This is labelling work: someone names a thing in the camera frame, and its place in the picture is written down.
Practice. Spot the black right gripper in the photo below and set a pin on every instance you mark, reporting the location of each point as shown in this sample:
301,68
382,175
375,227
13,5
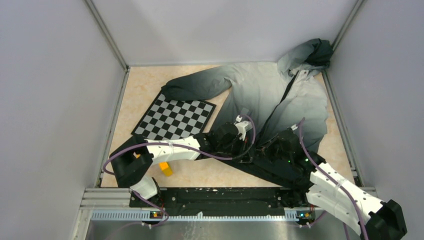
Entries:
265,150

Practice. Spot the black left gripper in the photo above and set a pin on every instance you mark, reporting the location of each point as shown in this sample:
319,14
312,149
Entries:
242,144

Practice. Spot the grey gradient hooded jacket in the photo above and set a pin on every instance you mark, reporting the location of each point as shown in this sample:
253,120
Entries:
277,94

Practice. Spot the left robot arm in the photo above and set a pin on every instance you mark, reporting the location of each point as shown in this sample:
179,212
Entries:
132,160

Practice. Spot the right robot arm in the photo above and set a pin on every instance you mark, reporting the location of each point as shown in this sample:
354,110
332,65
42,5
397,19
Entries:
370,217

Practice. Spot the black white checkerboard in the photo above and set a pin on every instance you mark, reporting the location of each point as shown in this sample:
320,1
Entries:
172,120

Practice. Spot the yellow block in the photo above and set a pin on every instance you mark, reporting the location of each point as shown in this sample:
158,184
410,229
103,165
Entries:
166,169

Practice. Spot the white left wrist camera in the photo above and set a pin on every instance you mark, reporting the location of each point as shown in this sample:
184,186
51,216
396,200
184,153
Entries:
244,124

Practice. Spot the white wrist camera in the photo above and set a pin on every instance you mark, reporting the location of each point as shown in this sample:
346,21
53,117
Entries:
295,127
244,124

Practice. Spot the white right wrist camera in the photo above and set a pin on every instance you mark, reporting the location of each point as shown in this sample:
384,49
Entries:
295,127

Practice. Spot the grey cable duct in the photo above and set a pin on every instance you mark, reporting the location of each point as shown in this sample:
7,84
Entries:
147,216

